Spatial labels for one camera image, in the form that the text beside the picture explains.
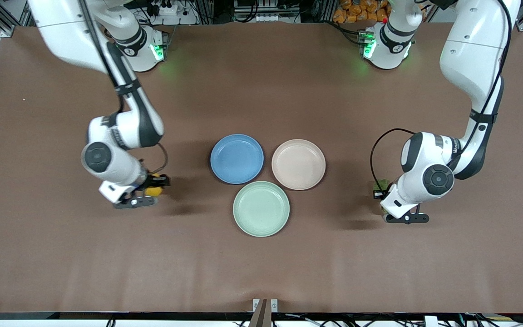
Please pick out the white power strip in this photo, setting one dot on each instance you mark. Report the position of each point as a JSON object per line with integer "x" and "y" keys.
{"x": 173, "y": 18}

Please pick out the black white electronics box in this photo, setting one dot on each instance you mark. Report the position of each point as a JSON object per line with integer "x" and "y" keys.
{"x": 266, "y": 13}

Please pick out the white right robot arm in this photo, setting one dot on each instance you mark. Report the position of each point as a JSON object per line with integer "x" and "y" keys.
{"x": 130, "y": 122}

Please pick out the small white box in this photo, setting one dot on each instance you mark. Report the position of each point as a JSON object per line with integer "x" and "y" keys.
{"x": 431, "y": 321}

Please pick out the beige pink round plate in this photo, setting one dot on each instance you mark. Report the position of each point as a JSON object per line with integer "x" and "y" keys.
{"x": 298, "y": 164}

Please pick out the green lettuce leaf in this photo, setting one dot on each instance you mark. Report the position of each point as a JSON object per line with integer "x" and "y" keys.
{"x": 382, "y": 185}

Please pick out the blue round plate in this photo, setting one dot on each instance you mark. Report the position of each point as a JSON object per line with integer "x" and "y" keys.
{"x": 237, "y": 159}

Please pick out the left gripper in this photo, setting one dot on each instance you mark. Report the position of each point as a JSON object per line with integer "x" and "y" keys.
{"x": 381, "y": 192}

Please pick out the orange snack bags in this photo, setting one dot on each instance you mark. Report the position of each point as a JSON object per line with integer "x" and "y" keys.
{"x": 357, "y": 11}

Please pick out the yellow lemon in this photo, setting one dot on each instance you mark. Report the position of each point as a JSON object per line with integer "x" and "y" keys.
{"x": 152, "y": 191}

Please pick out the pale green round plate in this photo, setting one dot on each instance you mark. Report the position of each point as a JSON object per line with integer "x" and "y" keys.
{"x": 261, "y": 209}

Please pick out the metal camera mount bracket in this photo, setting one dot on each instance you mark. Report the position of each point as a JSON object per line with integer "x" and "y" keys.
{"x": 265, "y": 313}

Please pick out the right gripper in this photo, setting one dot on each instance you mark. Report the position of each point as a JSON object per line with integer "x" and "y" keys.
{"x": 147, "y": 182}

